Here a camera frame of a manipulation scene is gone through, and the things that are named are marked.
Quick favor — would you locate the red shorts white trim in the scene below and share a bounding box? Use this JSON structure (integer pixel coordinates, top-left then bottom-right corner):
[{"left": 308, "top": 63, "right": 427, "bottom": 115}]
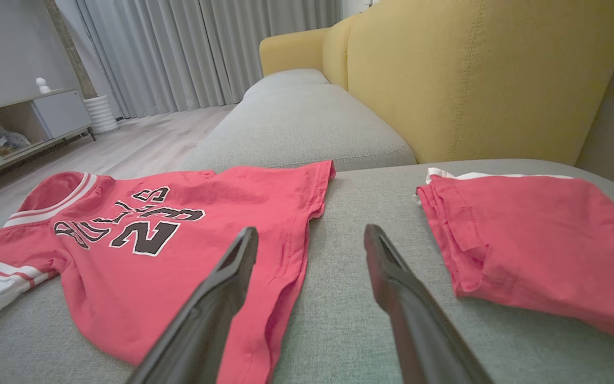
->
[{"left": 413, "top": 167, "right": 614, "bottom": 343}]

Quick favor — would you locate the narrow yellow sofa backrest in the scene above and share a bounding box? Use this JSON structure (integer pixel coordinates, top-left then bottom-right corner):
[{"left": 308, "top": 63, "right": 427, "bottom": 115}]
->
[{"left": 322, "top": 15, "right": 361, "bottom": 90}]

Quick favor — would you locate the long grey sofa seat cushion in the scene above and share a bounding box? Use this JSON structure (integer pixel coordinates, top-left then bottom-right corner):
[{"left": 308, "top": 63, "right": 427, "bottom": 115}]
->
[{"left": 182, "top": 84, "right": 417, "bottom": 173}]

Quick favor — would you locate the grey plush toy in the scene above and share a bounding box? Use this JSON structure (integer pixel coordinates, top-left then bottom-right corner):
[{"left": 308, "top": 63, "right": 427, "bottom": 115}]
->
[{"left": 0, "top": 127, "right": 31, "bottom": 157}]

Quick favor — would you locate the white ribbed plant pot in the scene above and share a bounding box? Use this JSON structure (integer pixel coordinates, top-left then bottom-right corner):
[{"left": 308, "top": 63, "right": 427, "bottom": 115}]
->
[{"left": 83, "top": 95, "right": 120, "bottom": 134}]

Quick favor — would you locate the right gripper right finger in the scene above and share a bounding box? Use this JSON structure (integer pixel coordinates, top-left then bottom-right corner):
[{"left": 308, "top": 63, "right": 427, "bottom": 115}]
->
[{"left": 364, "top": 224, "right": 495, "bottom": 384}]

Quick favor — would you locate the low wooden tv cabinet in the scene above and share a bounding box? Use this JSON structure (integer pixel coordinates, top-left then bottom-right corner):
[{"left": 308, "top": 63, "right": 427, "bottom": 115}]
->
[{"left": 0, "top": 88, "right": 96, "bottom": 187}]

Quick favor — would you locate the large yellow sofa backrest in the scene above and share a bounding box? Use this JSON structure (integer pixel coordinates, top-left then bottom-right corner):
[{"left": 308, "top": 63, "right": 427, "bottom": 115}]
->
[{"left": 347, "top": 0, "right": 614, "bottom": 166}]

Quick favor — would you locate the yellow sofa armrest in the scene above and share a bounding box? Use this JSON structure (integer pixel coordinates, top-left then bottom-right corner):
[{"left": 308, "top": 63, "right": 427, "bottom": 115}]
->
[{"left": 259, "top": 28, "right": 332, "bottom": 77}]

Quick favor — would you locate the small grey sofa seat cushion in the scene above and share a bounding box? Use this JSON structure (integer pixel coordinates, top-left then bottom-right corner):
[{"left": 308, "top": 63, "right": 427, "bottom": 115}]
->
[{"left": 242, "top": 69, "right": 330, "bottom": 102}]

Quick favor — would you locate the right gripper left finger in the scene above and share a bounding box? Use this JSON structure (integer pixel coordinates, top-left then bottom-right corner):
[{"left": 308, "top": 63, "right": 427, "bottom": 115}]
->
[{"left": 126, "top": 227, "right": 259, "bottom": 384}]

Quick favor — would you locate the green potted tree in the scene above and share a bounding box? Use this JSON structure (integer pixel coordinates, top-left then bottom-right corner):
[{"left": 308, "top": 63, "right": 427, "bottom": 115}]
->
[{"left": 43, "top": 0, "right": 97, "bottom": 99}]

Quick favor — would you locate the wide grey sofa chaise seat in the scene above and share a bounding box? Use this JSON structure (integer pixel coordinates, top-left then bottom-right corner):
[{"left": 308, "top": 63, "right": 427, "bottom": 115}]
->
[{"left": 0, "top": 158, "right": 614, "bottom": 384}]

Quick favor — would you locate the light grey cabinet door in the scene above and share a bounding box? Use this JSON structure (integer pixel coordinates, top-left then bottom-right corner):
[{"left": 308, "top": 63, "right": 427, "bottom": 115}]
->
[{"left": 33, "top": 90, "right": 92, "bottom": 139}]

